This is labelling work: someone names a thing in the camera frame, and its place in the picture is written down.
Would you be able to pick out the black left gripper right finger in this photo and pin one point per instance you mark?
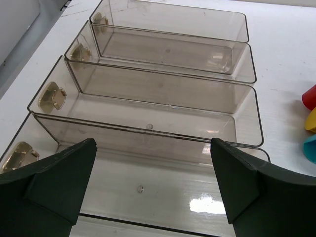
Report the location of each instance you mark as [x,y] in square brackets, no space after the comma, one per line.
[262,199]

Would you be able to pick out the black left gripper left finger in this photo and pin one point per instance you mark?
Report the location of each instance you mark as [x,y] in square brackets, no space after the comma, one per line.
[44,198]

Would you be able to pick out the teal frog lego brick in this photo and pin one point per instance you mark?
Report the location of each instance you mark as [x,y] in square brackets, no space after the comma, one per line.
[309,148]

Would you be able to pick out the yellow curved lego brick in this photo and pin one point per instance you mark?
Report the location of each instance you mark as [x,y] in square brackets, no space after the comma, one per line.
[310,124]

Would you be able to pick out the red curved lego brick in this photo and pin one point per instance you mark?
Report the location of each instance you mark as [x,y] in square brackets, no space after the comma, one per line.
[309,98]

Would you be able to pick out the clear bin nearest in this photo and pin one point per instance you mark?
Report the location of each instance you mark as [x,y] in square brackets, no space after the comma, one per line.
[141,184]

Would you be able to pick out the clear bin farthest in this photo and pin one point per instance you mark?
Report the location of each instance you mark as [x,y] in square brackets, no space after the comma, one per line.
[163,17]

